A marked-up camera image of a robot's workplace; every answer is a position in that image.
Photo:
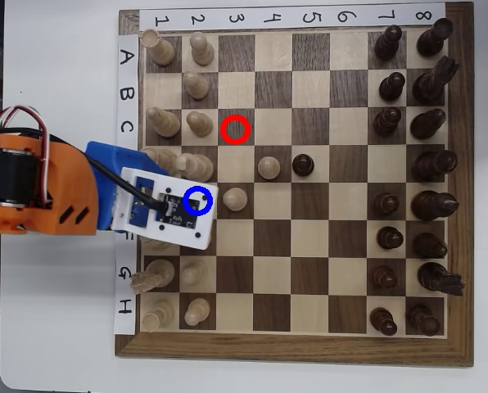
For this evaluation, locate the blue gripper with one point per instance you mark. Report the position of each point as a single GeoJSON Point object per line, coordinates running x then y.
{"type": "Point", "coordinates": [105, 160]}

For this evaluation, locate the black and orange robot arm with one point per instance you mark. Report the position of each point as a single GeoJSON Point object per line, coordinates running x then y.
{"type": "Point", "coordinates": [70, 184]}

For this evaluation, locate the white letter label strip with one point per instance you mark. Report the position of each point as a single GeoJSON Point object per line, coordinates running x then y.
{"type": "Point", "coordinates": [125, 110]}

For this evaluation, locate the light wooden queen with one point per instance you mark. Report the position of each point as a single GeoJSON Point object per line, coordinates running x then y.
{"type": "Point", "coordinates": [166, 157]}

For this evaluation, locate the white pawn D2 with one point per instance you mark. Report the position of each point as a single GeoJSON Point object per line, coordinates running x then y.
{"type": "Point", "coordinates": [199, 165]}

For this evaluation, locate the light wooden pawn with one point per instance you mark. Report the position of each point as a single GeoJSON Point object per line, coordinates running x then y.
{"type": "Point", "coordinates": [195, 85]}
{"type": "Point", "coordinates": [192, 273]}
{"type": "Point", "coordinates": [234, 199]}
{"type": "Point", "coordinates": [199, 124]}
{"type": "Point", "coordinates": [268, 168]}
{"type": "Point", "coordinates": [197, 312]}
{"type": "Point", "coordinates": [202, 51]}

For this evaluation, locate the light wooden rook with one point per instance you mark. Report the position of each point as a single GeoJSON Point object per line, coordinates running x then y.
{"type": "Point", "coordinates": [158, 315]}
{"type": "Point", "coordinates": [162, 51]}

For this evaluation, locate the light wooden knight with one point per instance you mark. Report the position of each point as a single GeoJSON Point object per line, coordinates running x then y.
{"type": "Point", "coordinates": [158, 272]}

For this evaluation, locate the dark wooden pawn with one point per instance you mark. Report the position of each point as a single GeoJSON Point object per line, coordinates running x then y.
{"type": "Point", "coordinates": [387, 43]}
{"type": "Point", "coordinates": [391, 87]}
{"type": "Point", "coordinates": [303, 165]}
{"type": "Point", "coordinates": [383, 277]}
{"type": "Point", "coordinates": [387, 122]}
{"type": "Point", "coordinates": [387, 204]}
{"type": "Point", "coordinates": [390, 238]}
{"type": "Point", "coordinates": [383, 321]}

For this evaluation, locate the white number label strip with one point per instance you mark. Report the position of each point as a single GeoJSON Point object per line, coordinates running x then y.
{"type": "Point", "coordinates": [252, 18]}

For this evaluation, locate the wooden chessboard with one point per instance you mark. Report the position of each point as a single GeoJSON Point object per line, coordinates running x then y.
{"type": "Point", "coordinates": [272, 348]}

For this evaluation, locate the dark wooden bishop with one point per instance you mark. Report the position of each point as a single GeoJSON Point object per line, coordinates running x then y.
{"type": "Point", "coordinates": [429, 245]}
{"type": "Point", "coordinates": [428, 124]}

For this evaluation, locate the dark wooden queen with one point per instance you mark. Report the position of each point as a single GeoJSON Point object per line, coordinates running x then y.
{"type": "Point", "coordinates": [432, 165]}

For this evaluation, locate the dark wooden king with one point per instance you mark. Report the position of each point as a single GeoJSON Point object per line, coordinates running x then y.
{"type": "Point", "coordinates": [432, 205]}

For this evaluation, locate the dark wooden knight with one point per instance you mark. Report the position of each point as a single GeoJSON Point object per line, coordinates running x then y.
{"type": "Point", "coordinates": [436, 277]}
{"type": "Point", "coordinates": [432, 82]}

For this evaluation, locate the dark wooden rook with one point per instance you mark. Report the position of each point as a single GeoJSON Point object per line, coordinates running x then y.
{"type": "Point", "coordinates": [434, 39]}
{"type": "Point", "coordinates": [424, 321]}

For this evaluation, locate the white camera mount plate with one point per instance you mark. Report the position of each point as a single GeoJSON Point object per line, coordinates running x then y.
{"type": "Point", "coordinates": [174, 237]}

